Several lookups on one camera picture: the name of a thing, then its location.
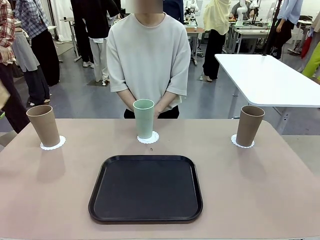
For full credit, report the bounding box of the grey background desk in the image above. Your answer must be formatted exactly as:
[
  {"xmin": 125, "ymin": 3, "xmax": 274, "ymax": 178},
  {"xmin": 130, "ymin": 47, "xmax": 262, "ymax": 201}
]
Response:
[{"xmin": 229, "ymin": 23, "xmax": 272, "ymax": 55}]

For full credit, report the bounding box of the person in red plaid shirt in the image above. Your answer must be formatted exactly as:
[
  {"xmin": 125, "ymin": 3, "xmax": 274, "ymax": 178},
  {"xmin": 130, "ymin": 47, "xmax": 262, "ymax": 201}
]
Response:
[{"xmin": 0, "ymin": 0, "xmax": 31, "ymax": 135}]

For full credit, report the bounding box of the person in yellow jacket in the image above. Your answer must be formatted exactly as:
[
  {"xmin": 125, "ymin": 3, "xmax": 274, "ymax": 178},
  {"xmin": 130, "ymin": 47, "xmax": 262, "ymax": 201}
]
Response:
[{"xmin": 201, "ymin": 0, "xmax": 232, "ymax": 83}]

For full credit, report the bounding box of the person's left forearm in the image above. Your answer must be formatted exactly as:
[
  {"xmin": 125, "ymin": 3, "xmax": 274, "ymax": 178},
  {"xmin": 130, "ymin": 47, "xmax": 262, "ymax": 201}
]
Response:
[{"xmin": 158, "ymin": 91, "xmax": 176, "ymax": 107}]

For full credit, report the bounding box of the person in light blue shirt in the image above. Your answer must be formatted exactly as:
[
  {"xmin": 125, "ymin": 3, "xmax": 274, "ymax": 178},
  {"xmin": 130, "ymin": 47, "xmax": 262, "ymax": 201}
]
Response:
[{"xmin": 271, "ymin": 0, "xmax": 305, "ymax": 61}]

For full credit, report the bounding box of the person dressed in black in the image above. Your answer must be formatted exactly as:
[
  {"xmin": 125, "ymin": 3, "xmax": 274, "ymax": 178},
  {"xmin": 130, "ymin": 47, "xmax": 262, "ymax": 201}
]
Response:
[{"xmin": 70, "ymin": 0, "xmax": 96, "ymax": 69}]

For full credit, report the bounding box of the person's right hand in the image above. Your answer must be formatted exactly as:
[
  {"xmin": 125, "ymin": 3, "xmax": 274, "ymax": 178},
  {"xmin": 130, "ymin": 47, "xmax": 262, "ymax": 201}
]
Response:
[{"xmin": 125, "ymin": 99, "xmax": 137, "ymax": 113}]

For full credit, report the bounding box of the person in blue plaid shirt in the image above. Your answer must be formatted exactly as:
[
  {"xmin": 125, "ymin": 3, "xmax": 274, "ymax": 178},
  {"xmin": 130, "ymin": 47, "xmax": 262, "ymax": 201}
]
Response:
[{"xmin": 14, "ymin": 0, "xmax": 61, "ymax": 87}]

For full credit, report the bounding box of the person's left hand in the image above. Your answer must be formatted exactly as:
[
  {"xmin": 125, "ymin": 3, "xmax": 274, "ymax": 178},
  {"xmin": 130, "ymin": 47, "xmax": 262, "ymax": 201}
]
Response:
[{"xmin": 153, "ymin": 100, "xmax": 167, "ymax": 119}]

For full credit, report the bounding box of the person's right forearm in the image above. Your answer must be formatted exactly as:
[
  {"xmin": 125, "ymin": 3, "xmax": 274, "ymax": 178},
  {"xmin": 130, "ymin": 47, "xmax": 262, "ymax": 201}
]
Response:
[{"xmin": 117, "ymin": 91, "xmax": 136, "ymax": 106}]

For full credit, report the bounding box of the red garment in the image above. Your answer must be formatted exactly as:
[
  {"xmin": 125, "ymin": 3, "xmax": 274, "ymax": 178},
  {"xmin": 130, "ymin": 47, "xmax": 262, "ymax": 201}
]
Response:
[{"xmin": 301, "ymin": 34, "xmax": 313, "ymax": 60}]

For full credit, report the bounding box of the black plastic tray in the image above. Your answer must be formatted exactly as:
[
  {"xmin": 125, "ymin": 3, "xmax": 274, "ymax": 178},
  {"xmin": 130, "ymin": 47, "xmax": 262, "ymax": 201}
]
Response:
[{"xmin": 88, "ymin": 154, "xmax": 204, "ymax": 225}]

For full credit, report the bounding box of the green tall cup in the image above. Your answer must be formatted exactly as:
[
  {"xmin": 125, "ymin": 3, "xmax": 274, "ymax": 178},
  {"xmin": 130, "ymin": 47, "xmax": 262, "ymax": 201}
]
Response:
[{"xmin": 132, "ymin": 99, "xmax": 155, "ymax": 140}]

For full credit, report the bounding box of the person in beige sweater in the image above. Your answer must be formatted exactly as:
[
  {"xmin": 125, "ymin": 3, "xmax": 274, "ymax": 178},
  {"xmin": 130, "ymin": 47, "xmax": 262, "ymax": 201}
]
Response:
[{"xmin": 106, "ymin": 0, "xmax": 191, "ymax": 120}]

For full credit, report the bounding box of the white side table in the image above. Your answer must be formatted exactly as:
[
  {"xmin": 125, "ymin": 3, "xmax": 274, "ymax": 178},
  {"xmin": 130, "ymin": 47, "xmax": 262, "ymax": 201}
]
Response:
[{"xmin": 214, "ymin": 53, "xmax": 320, "ymax": 136}]

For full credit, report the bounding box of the white scalloped paper coaster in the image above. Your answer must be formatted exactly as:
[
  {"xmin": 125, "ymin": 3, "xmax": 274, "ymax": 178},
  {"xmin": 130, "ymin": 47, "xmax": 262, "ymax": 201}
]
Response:
[
  {"xmin": 39, "ymin": 135, "xmax": 67, "ymax": 151},
  {"xmin": 230, "ymin": 133, "xmax": 255, "ymax": 148},
  {"xmin": 136, "ymin": 130, "xmax": 160, "ymax": 145}
]

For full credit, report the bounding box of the lime green garment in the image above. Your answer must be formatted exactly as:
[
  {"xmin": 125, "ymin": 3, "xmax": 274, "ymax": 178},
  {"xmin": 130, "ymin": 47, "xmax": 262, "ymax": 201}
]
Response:
[{"xmin": 301, "ymin": 41, "xmax": 320, "ymax": 81}]

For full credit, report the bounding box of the black slanted pole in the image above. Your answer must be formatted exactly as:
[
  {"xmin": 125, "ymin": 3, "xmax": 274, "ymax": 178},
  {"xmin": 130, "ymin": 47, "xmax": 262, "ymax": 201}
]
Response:
[{"xmin": 261, "ymin": 0, "xmax": 283, "ymax": 57}]

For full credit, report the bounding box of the brown tall cup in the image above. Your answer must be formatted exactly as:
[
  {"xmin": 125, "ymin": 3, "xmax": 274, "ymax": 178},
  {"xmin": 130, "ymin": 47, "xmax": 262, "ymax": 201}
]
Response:
[
  {"xmin": 236, "ymin": 105, "xmax": 266, "ymax": 147},
  {"xmin": 26, "ymin": 104, "xmax": 61, "ymax": 148}
]

